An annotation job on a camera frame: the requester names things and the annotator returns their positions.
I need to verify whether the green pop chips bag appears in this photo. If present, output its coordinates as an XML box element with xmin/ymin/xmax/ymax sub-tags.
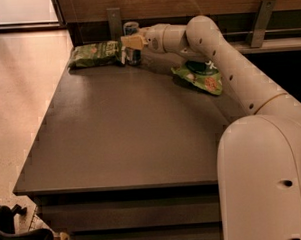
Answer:
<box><xmin>171</xmin><ymin>60</ymin><xmax>223</xmax><ymax>96</ymax></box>

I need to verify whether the green jalapeno chip bag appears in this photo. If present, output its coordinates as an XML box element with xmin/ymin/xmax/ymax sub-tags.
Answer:
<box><xmin>68</xmin><ymin>41</ymin><xmax>125</xmax><ymax>68</ymax></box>

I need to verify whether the redbull can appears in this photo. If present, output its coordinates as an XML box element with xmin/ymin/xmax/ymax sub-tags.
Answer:
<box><xmin>123</xmin><ymin>22</ymin><xmax>141</xmax><ymax>66</ymax></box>

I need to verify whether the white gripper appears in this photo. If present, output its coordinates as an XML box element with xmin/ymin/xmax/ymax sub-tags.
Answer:
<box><xmin>121</xmin><ymin>23</ymin><xmax>168</xmax><ymax>54</ymax></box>

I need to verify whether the right metal bracket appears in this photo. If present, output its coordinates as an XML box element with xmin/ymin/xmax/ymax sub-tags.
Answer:
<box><xmin>247</xmin><ymin>0</ymin><xmax>277</xmax><ymax>48</ymax></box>

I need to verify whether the left metal bracket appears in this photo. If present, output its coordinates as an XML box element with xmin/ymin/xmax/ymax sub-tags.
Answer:
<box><xmin>107</xmin><ymin>7</ymin><xmax>123</xmax><ymax>41</ymax></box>

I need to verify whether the black chair base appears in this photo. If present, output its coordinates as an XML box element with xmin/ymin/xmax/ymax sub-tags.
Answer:
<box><xmin>0</xmin><ymin>199</ymin><xmax>56</xmax><ymax>240</ymax></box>

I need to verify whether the metal bracket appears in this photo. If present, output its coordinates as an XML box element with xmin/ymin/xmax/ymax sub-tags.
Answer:
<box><xmin>247</xmin><ymin>0</ymin><xmax>277</xmax><ymax>48</ymax></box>
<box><xmin>107</xmin><ymin>7</ymin><xmax>123</xmax><ymax>41</ymax></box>

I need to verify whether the grey drawer cabinet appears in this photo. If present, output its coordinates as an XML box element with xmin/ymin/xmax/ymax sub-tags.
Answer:
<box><xmin>14</xmin><ymin>52</ymin><xmax>242</xmax><ymax>240</ymax></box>

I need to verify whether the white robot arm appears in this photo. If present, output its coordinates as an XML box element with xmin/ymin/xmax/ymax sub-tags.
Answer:
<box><xmin>121</xmin><ymin>16</ymin><xmax>301</xmax><ymax>240</ymax></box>

